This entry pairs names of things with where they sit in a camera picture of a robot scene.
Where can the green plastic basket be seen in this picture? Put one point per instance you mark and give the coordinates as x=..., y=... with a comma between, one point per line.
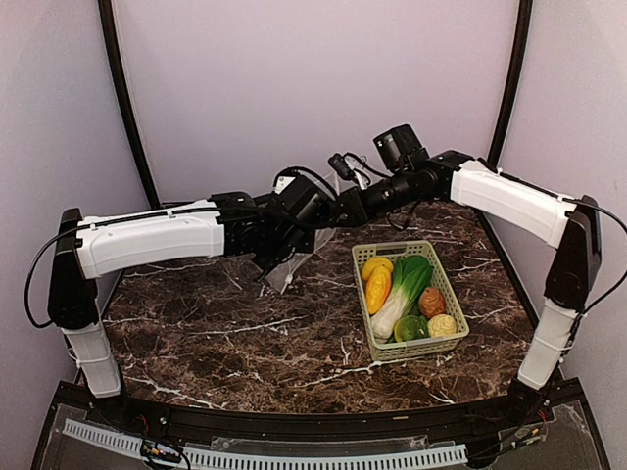
x=381, y=350

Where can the green yellow pepper toy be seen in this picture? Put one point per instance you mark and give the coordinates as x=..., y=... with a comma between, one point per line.
x=411, y=327

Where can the black front rail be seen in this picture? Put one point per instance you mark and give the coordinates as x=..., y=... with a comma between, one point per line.
x=471, y=421

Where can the black frame post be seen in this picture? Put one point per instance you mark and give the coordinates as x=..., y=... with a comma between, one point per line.
x=113, y=50
x=514, y=70

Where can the bok choy toy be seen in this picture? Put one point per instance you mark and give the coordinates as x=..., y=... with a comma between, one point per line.
x=411, y=276

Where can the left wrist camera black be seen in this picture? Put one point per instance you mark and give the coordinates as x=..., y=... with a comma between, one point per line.
x=306, y=195

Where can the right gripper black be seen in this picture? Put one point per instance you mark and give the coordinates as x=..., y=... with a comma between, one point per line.
x=355, y=202

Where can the left black frame post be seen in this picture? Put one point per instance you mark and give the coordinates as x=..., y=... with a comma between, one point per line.
x=113, y=50

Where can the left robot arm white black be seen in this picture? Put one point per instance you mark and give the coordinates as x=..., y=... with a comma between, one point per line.
x=90, y=247

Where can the brown bun toy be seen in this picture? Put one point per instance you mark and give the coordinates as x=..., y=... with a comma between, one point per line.
x=431, y=303

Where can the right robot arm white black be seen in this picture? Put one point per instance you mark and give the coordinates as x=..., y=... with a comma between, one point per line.
x=569, y=226

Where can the yellow lemon toy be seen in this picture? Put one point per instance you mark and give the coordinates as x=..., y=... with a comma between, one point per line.
x=374, y=263

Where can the cream cauliflower toy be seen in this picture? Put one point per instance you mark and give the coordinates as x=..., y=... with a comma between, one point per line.
x=441, y=325

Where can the right black frame post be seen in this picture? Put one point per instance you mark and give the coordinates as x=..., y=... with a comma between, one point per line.
x=514, y=70

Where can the white slotted cable duct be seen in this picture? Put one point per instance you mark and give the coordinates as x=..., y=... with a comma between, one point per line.
x=231, y=453

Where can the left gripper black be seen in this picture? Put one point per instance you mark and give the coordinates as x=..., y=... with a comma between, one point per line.
x=307, y=243

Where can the clear polka dot zip bag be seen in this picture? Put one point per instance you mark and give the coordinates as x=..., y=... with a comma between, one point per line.
x=282, y=276

